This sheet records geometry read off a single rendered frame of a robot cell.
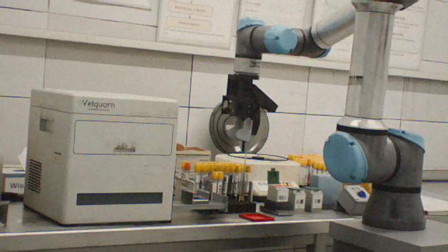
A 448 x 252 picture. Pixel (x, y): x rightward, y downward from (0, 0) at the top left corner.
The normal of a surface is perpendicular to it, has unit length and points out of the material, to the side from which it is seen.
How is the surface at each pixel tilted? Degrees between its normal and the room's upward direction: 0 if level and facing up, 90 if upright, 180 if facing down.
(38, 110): 90
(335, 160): 98
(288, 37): 91
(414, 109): 90
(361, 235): 90
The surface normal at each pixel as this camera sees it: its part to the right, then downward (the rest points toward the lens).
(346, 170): -0.82, 0.10
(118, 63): 0.55, 0.09
